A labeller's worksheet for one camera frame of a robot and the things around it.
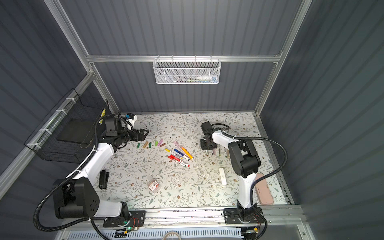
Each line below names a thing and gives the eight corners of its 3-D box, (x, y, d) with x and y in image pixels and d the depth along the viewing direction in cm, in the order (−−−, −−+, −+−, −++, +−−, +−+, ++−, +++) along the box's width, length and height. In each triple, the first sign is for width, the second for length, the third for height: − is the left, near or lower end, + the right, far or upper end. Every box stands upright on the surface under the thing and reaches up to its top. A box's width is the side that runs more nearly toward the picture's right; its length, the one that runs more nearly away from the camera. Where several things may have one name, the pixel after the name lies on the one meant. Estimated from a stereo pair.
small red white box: (146, 186, 86) (144, 184, 84) (152, 179, 89) (151, 177, 86) (155, 194, 83) (154, 192, 81) (161, 186, 86) (160, 184, 84)
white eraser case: (220, 186, 85) (221, 184, 82) (219, 170, 92) (219, 167, 89) (226, 186, 85) (227, 184, 82) (223, 170, 92) (224, 167, 89)
